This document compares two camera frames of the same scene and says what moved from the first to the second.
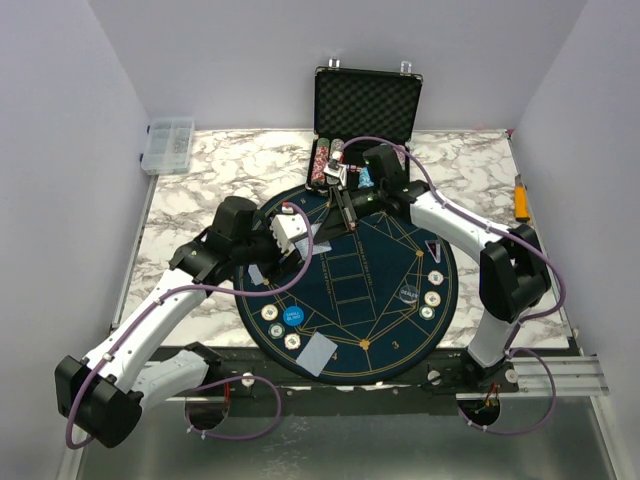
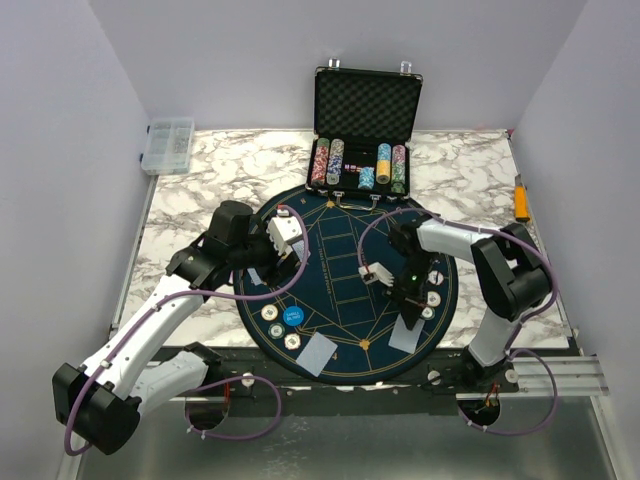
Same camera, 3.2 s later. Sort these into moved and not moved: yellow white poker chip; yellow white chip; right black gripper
Moved: right black gripper
Not moved: yellow white poker chip; yellow white chip
